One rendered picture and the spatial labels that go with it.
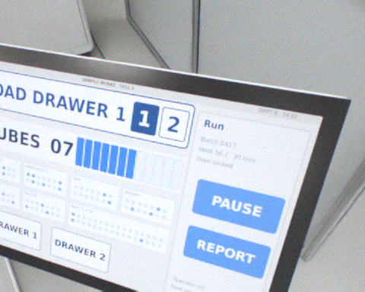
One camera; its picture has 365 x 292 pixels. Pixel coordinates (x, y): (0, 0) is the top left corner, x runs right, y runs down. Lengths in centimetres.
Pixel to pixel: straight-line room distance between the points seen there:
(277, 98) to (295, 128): 4
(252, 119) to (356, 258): 137
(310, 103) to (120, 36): 235
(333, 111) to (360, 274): 134
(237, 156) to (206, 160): 3
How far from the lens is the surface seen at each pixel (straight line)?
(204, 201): 43
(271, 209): 42
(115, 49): 258
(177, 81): 42
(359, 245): 176
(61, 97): 47
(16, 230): 57
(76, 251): 52
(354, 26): 106
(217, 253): 45
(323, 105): 41
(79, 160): 47
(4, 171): 55
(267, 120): 40
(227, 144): 41
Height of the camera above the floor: 146
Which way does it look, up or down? 56 degrees down
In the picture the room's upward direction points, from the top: 11 degrees counter-clockwise
